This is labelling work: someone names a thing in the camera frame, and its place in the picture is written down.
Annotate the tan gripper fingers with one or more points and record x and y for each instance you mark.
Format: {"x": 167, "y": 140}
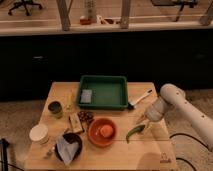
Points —
{"x": 144, "y": 122}

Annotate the green plastic tray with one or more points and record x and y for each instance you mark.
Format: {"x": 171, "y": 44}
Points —
{"x": 108, "y": 92}

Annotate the white handled brush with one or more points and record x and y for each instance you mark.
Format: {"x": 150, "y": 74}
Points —
{"x": 132, "y": 104}

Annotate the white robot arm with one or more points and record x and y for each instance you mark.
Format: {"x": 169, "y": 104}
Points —
{"x": 172, "y": 96}

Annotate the grey sponge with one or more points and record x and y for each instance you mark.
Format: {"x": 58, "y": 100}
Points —
{"x": 86, "y": 96}

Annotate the black stand at left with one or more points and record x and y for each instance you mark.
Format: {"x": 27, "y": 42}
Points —
{"x": 3, "y": 152}

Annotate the green chili pepper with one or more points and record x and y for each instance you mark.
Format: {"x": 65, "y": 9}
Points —
{"x": 136, "y": 129}

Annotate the red object on shelf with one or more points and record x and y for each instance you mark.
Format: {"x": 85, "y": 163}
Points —
{"x": 84, "y": 21}

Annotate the orange bowl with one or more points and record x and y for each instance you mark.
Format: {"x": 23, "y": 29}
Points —
{"x": 94, "y": 132}

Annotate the office chair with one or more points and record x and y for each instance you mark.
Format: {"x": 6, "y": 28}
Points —
{"x": 25, "y": 4}

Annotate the grey cloth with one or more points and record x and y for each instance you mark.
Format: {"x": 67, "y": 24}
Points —
{"x": 66, "y": 150}

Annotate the white cup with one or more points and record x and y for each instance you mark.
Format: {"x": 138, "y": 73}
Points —
{"x": 39, "y": 134}

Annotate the dark green cup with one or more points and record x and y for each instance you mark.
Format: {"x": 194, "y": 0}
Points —
{"x": 55, "y": 109}

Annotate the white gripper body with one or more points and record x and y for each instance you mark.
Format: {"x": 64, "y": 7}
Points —
{"x": 155, "y": 112}

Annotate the black bowl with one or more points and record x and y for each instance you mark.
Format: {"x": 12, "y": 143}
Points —
{"x": 70, "y": 138}

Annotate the orange fruit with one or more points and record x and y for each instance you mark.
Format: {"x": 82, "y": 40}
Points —
{"x": 106, "y": 131}

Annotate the brown grape cluster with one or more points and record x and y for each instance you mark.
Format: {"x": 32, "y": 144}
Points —
{"x": 86, "y": 116}

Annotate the small wooden block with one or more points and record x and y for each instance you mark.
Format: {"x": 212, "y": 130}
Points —
{"x": 75, "y": 123}

